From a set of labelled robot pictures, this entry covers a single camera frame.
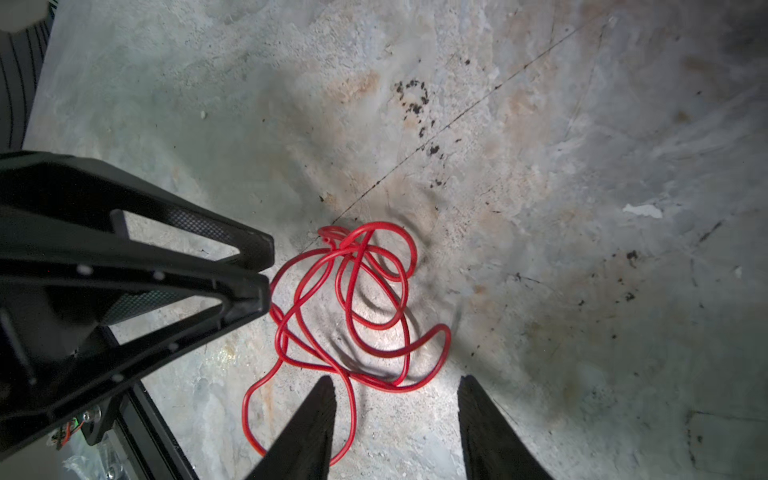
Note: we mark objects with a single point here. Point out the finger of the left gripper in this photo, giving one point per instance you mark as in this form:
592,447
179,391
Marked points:
86,313
92,193

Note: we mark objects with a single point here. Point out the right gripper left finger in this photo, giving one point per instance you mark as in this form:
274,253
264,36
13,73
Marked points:
303,449

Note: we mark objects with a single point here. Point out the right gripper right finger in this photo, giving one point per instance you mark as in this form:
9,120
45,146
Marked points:
491,448

